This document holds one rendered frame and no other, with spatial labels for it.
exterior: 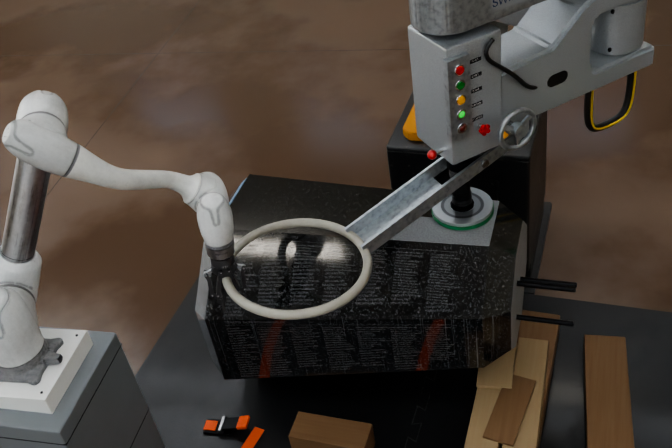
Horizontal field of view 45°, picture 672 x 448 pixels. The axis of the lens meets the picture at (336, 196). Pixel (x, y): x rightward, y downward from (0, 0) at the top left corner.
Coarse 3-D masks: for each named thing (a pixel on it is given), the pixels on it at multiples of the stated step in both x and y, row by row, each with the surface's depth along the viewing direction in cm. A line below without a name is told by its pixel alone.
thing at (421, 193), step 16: (512, 144) 277; (480, 160) 273; (416, 176) 279; (432, 176) 282; (464, 176) 273; (400, 192) 278; (416, 192) 280; (432, 192) 271; (448, 192) 273; (384, 208) 278; (400, 208) 278; (416, 208) 270; (352, 224) 275; (368, 224) 279; (384, 224) 276; (400, 224) 270; (368, 240) 268; (384, 240) 270
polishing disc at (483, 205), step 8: (472, 192) 294; (480, 192) 293; (448, 200) 292; (480, 200) 290; (488, 200) 289; (432, 208) 290; (440, 208) 289; (448, 208) 288; (480, 208) 286; (488, 208) 285; (440, 216) 286; (448, 216) 285; (456, 216) 284; (464, 216) 284; (472, 216) 283; (480, 216) 283; (488, 216) 284; (448, 224) 283; (456, 224) 281; (464, 224) 281; (472, 224) 281
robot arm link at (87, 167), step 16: (80, 160) 222; (96, 160) 226; (64, 176) 224; (80, 176) 224; (96, 176) 226; (112, 176) 229; (128, 176) 233; (144, 176) 239; (160, 176) 245; (176, 176) 251; (192, 176) 256; (208, 176) 258; (192, 192) 253; (208, 192) 254; (224, 192) 257; (192, 208) 257
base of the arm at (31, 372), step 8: (48, 344) 257; (56, 344) 257; (40, 352) 251; (48, 352) 252; (32, 360) 248; (40, 360) 250; (48, 360) 251; (56, 360) 250; (0, 368) 249; (8, 368) 247; (16, 368) 247; (24, 368) 248; (32, 368) 249; (40, 368) 250; (0, 376) 250; (8, 376) 249; (16, 376) 248; (24, 376) 248; (32, 376) 248; (40, 376) 248; (32, 384) 247
